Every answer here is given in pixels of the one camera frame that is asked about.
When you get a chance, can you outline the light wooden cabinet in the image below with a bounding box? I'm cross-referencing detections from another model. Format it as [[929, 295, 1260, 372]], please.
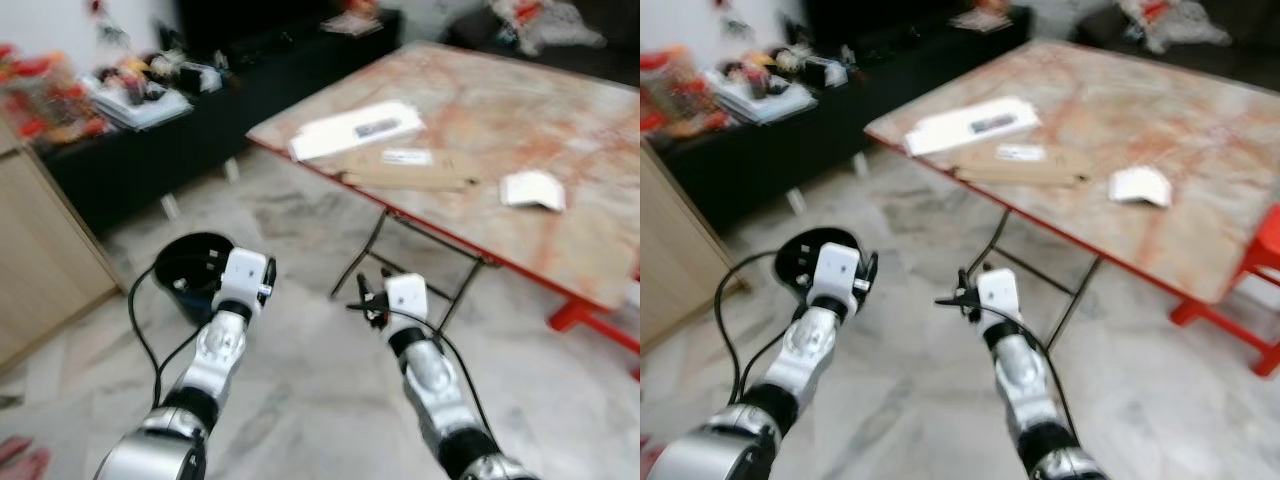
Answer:
[[0, 120, 127, 372], [640, 138, 747, 353]]

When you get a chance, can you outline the white red patterned cloth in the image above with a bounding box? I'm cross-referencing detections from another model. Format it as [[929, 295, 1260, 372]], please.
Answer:
[[489, 0, 607, 57], [1115, 0, 1232, 52]]

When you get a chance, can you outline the marble pattern folding table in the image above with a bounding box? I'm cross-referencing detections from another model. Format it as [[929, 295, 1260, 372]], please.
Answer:
[[246, 40, 641, 353], [865, 38, 1280, 353]]

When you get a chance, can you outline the crumpled white paper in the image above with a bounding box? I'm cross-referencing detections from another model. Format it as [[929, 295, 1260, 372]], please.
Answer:
[[500, 170, 568, 214], [1108, 165, 1174, 210]]

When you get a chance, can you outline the black low tv console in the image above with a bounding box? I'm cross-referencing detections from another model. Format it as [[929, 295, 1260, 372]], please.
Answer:
[[650, 5, 1036, 217], [40, 10, 406, 237]]

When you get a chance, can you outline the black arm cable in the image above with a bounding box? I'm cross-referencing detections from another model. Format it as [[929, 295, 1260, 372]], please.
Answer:
[[985, 304, 1082, 441], [390, 308, 493, 438], [713, 249, 803, 407], [127, 262, 203, 403]]

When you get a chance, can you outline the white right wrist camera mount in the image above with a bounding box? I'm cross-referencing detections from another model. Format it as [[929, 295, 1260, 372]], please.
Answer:
[[976, 268, 1022, 327], [384, 273, 430, 332]]

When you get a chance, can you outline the dark sofa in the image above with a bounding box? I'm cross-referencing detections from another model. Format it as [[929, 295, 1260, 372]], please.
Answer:
[[1070, 0, 1280, 97], [440, 0, 641, 87]]

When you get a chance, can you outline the black plastic bucket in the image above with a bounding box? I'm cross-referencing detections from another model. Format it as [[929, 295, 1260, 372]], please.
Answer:
[[775, 227, 862, 312], [153, 231, 237, 327]]

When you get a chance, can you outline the white long paper envelope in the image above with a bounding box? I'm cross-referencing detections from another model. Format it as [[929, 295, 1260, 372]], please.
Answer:
[[903, 97, 1042, 158], [288, 101, 425, 163]]

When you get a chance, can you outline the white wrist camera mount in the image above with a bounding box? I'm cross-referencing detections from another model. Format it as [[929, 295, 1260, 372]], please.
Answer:
[[219, 248, 271, 310], [384, 273, 430, 332], [817, 243, 864, 306], [976, 268, 1022, 327]]

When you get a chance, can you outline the black television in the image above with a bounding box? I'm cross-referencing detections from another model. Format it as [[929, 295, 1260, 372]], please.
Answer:
[[175, 0, 351, 53], [800, 0, 987, 47]]

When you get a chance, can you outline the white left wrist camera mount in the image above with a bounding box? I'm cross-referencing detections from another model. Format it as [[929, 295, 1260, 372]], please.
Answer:
[[219, 248, 271, 310], [817, 243, 864, 306]]

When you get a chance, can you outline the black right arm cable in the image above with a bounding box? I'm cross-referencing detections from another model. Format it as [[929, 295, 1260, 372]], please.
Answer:
[[390, 308, 493, 438], [985, 304, 1082, 441]]

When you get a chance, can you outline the flat magazine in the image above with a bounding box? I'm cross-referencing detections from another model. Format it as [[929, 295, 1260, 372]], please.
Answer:
[[950, 8, 1014, 34], [322, 12, 387, 37]]

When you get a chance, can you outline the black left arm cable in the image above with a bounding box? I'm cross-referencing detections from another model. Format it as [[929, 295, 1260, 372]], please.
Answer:
[[127, 262, 203, 403], [713, 249, 803, 407]]

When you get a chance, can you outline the flat brown cardboard with label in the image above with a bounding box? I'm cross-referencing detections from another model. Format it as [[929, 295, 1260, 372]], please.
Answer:
[[340, 147, 482, 194], [955, 143, 1097, 189]]

